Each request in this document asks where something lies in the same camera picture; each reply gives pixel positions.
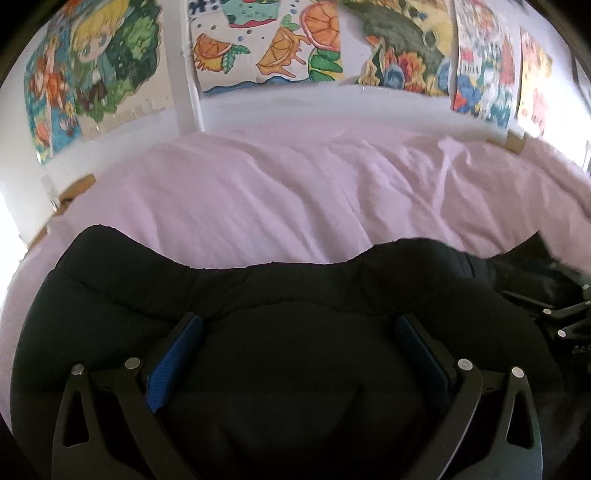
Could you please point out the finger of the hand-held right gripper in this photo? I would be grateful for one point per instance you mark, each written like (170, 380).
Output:
(565, 310)
(577, 331)

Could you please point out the pink bed sheet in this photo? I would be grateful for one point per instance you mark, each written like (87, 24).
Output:
(277, 194)

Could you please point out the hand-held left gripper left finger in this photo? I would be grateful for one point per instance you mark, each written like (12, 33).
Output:
(173, 364)

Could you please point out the black padded jacket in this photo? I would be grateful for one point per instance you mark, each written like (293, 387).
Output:
(295, 360)

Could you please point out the blond boy drawing poster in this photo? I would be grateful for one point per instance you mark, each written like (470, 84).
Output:
(120, 60)

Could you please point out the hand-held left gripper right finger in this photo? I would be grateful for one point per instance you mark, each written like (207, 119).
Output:
(422, 360)

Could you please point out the yellow pink drawing poster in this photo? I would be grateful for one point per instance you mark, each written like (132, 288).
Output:
(535, 87)

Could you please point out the orange-dress girl blue poster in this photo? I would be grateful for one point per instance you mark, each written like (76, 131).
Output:
(48, 97)

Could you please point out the colourful houses drawing poster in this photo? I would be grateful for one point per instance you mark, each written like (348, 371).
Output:
(485, 69)

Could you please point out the white wall switch with keys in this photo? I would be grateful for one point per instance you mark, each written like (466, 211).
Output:
(50, 191)

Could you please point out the fruit drink drawing poster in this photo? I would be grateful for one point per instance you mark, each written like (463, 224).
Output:
(268, 46)

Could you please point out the dark fish drawing poster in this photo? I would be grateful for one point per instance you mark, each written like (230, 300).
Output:
(406, 50)

